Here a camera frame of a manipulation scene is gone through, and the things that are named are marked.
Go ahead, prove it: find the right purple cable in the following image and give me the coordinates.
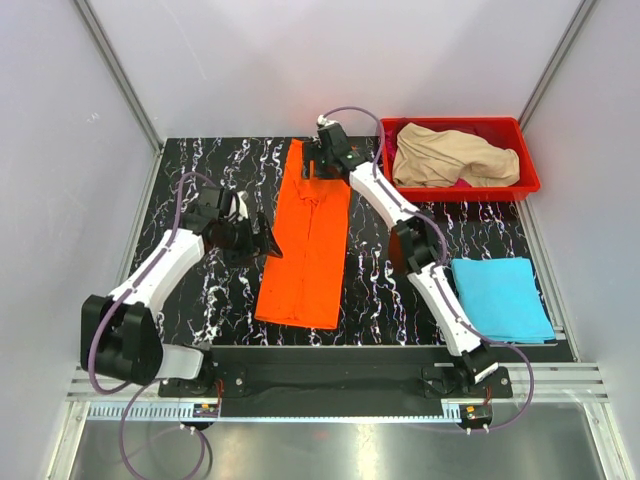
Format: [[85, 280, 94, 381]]
[[324, 105, 536, 434]]

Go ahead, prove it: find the aluminium frame rail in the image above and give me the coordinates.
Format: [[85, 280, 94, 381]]
[[64, 362, 611, 404]]

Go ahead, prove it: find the red plastic bin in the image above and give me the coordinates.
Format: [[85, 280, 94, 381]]
[[382, 116, 540, 203]]

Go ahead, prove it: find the beige t shirt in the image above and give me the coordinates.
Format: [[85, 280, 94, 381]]
[[392, 123, 520, 188]]

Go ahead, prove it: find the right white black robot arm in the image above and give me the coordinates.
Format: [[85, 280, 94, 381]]
[[302, 116, 498, 397]]

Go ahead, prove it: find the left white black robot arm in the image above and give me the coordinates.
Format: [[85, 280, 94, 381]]
[[80, 187, 282, 396]]

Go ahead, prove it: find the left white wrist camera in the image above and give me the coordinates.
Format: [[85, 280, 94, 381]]
[[231, 191, 249, 220]]

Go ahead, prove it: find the folded light blue t shirt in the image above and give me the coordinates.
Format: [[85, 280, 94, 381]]
[[451, 257, 555, 344]]

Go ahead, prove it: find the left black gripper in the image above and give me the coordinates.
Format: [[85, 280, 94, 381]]
[[216, 211, 282, 269]]

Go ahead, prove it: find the orange t shirt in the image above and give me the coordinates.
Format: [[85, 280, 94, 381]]
[[255, 140, 351, 330]]

